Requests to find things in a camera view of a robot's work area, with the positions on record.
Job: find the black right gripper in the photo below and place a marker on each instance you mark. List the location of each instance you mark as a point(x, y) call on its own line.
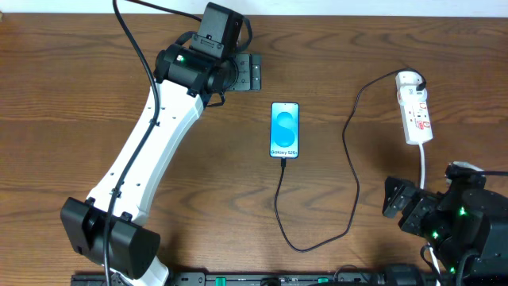
point(410, 206)

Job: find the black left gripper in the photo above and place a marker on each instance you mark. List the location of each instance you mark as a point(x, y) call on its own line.
point(252, 72)

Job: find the blue Samsung smartphone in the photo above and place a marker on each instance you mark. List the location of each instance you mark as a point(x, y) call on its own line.
point(284, 131)

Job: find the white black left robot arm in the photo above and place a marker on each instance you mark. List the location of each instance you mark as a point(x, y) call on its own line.
point(108, 227)

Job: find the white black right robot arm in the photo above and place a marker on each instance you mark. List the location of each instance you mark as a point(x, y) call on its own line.
point(466, 226)

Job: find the white power strip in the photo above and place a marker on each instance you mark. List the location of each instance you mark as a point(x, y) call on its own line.
point(415, 115)

